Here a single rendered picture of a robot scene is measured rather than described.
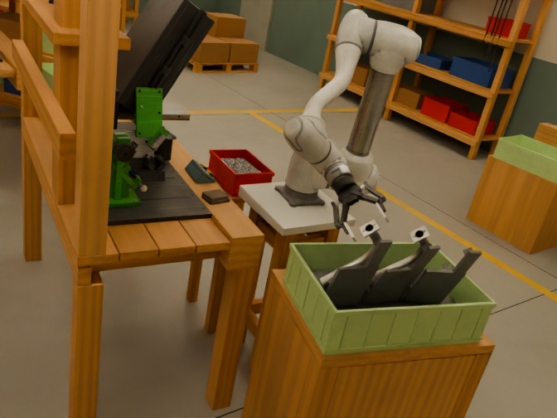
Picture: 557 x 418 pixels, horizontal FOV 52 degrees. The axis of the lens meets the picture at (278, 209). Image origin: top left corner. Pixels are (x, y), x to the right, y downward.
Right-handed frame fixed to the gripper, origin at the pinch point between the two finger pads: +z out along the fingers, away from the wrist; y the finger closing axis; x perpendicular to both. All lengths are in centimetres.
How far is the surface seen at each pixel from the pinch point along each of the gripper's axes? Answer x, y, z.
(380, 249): 3.8, -0.7, 7.0
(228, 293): 32, -64, -29
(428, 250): 14.0, 12.0, 10.5
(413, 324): 27.5, -4.7, 23.3
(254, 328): 83, -76, -40
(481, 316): 44, 16, 25
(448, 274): 30.8, 13.7, 12.3
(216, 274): 68, -80, -69
